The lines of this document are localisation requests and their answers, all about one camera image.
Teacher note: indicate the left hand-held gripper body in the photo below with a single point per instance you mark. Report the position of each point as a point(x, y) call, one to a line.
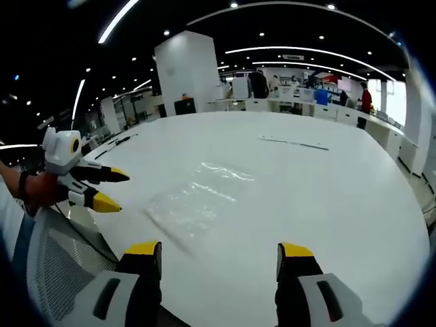
point(59, 153)

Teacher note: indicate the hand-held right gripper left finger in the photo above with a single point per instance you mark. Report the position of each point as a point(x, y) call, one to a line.
point(143, 279)

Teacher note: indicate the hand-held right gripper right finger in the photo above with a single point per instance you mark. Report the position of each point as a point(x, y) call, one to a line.
point(296, 279)

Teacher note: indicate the clear plastic food packaging bag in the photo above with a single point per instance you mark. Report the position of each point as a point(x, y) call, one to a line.
point(225, 172)
point(190, 218)

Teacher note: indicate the person's left hand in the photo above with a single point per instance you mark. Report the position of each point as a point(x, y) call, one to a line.
point(44, 190)

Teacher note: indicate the white mesh office chair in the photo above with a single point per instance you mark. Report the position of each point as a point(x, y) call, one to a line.
point(64, 255)

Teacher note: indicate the black cabinet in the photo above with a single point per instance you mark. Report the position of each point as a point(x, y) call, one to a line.
point(185, 106)

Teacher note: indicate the long white counter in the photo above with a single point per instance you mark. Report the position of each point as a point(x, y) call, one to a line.
point(340, 114)

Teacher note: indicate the blue box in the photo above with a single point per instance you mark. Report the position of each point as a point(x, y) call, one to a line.
point(322, 96)

